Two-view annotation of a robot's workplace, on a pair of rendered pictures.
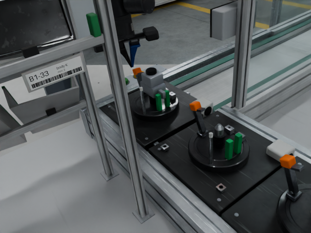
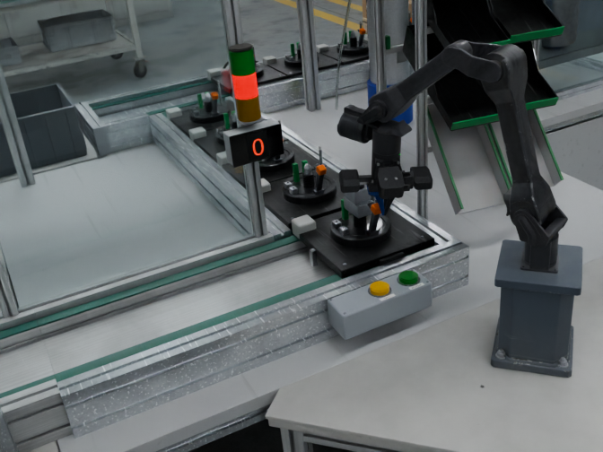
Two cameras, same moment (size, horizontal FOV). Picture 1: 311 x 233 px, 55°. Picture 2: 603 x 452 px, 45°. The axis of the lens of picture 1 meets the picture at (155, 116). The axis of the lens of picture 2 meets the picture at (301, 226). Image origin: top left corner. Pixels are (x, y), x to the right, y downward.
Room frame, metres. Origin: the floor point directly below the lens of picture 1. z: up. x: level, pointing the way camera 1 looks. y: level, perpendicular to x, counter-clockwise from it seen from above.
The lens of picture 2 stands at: (2.18, 0.06, 1.79)
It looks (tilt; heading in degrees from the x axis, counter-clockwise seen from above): 29 degrees down; 188
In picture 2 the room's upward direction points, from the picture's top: 6 degrees counter-clockwise
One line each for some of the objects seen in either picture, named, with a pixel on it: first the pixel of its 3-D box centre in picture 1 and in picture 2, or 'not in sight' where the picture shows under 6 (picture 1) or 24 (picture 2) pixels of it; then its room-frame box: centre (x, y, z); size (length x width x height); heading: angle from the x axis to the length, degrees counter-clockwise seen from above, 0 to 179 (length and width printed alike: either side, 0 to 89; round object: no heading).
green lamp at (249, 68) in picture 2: not in sight; (242, 61); (0.73, -0.23, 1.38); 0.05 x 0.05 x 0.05
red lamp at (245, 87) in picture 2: not in sight; (245, 84); (0.73, -0.23, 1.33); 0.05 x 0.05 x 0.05
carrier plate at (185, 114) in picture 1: (155, 109); (361, 235); (0.73, 0.00, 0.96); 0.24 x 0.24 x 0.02; 32
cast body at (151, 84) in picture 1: (154, 82); (356, 195); (0.72, -0.01, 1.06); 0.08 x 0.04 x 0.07; 32
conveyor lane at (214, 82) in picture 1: (230, 90); (240, 290); (0.87, -0.27, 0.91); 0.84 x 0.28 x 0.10; 122
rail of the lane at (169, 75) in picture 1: (191, 74); (284, 325); (1.00, -0.15, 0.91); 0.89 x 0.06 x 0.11; 122
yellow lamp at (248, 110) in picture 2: not in sight; (248, 107); (0.73, -0.23, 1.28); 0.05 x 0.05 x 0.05
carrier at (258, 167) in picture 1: (219, 137); (308, 178); (0.51, -0.14, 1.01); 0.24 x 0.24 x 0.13; 32
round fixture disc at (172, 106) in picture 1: (154, 104); (360, 228); (0.73, 0.00, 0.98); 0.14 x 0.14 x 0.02
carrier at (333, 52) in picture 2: not in sight; (353, 39); (-0.81, -0.06, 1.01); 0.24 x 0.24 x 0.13; 32
